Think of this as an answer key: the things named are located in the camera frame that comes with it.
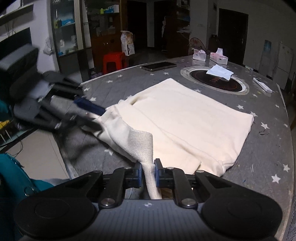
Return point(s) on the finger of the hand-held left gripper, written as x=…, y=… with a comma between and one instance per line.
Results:
x=90, y=106
x=69, y=118

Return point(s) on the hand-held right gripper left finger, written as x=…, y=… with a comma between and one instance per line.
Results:
x=138, y=176

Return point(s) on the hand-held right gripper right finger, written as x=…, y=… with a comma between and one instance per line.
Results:
x=157, y=173

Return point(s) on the cream sweatshirt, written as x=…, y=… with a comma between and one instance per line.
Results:
x=185, y=115

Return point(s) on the person's left forearm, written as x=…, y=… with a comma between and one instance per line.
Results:
x=3, y=107

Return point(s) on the patterned waste bin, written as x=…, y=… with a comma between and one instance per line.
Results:
x=96, y=74

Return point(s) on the red plastic stool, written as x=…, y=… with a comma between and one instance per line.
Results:
x=113, y=61

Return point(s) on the wooden glass-front cabinet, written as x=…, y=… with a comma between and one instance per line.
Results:
x=104, y=41

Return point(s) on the printed paper bag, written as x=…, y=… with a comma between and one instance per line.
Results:
x=127, y=44

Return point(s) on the dark smartphone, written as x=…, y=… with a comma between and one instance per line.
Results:
x=158, y=66

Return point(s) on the person's teal jacket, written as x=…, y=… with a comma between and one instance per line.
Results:
x=13, y=197

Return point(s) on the pink hanging cloth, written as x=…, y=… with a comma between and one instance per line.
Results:
x=164, y=26

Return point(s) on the grey star-print table cover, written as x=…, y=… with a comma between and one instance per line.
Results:
x=266, y=150

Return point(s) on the round built-in cooktop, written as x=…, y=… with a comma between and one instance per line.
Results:
x=238, y=89

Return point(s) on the white paper tissue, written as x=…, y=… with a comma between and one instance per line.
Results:
x=219, y=72

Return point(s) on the small white tissue pack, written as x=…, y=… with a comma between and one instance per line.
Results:
x=199, y=55

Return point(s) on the white plastic bag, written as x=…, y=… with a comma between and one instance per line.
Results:
x=184, y=29

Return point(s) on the floral covered fan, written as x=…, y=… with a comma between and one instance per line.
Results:
x=196, y=45

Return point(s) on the narrow wooden shelf cabinet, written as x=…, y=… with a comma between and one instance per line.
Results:
x=182, y=14

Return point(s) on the pink white tissue box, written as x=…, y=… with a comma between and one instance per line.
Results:
x=219, y=58

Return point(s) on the white remote control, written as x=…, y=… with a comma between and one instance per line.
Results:
x=263, y=85

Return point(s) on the white water dispenser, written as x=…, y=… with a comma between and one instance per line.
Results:
x=265, y=63

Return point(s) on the dark wooden door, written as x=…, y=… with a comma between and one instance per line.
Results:
x=232, y=37

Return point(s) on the blue water bottle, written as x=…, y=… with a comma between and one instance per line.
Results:
x=267, y=46

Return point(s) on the white refrigerator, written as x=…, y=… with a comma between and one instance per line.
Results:
x=285, y=60

